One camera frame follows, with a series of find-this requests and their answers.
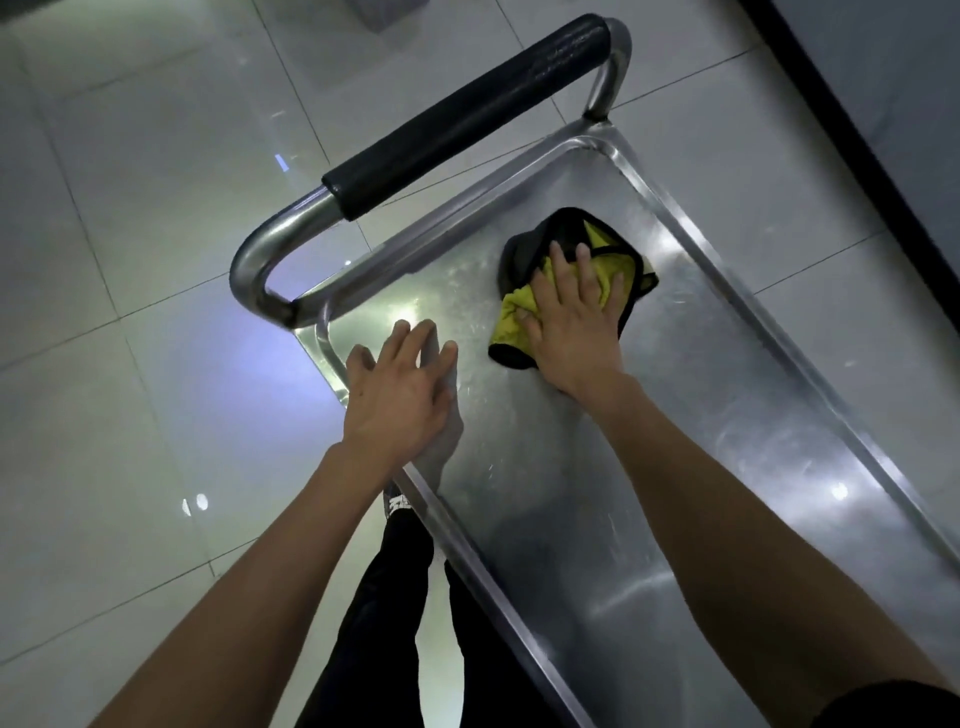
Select white marble counter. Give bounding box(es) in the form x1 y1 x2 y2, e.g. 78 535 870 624
738 0 960 331

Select person's left forearm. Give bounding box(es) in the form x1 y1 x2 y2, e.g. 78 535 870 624
89 442 399 728

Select black grip steel cart handle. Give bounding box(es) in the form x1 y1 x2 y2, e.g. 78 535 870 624
228 13 633 330

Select stainless steel service cart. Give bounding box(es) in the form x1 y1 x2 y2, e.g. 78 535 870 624
294 119 960 728

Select person's right hand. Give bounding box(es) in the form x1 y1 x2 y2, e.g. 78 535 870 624
517 241 628 403

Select black trousers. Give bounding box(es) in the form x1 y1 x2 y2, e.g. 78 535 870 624
296 509 564 728

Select grey and yellow cleaning cloth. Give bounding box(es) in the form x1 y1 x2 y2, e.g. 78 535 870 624
488 206 661 371

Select person's right forearm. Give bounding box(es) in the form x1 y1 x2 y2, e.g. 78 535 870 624
592 374 954 728

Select person's left hand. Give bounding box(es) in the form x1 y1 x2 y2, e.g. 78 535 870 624
343 318 459 470

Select black shirt sleeve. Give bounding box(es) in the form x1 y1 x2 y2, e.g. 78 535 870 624
813 678 960 728

